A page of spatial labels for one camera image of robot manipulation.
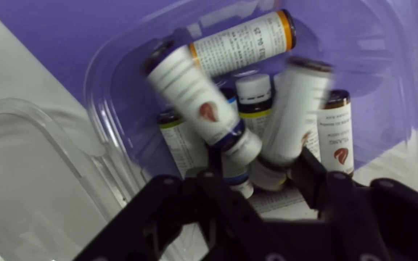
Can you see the white bottle red logo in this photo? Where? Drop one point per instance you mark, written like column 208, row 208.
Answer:
column 337, row 131

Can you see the white bottle green band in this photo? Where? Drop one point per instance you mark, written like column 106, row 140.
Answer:
column 181, row 146

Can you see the white bottle dark cap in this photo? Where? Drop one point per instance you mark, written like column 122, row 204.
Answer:
column 298, row 111

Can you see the purple paper mat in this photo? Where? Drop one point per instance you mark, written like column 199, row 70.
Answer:
column 49, row 34

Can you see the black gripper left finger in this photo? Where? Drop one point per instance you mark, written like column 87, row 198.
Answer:
column 170, row 223

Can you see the small white bottle blue band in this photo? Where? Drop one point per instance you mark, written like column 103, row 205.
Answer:
column 238, row 179

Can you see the white bottle orange cap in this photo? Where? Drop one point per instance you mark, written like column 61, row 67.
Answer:
column 242, row 44

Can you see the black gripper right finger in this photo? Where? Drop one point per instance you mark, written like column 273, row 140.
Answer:
column 392, row 223

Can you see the white bottle yellow band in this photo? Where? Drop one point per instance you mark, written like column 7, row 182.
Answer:
column 254, row 96

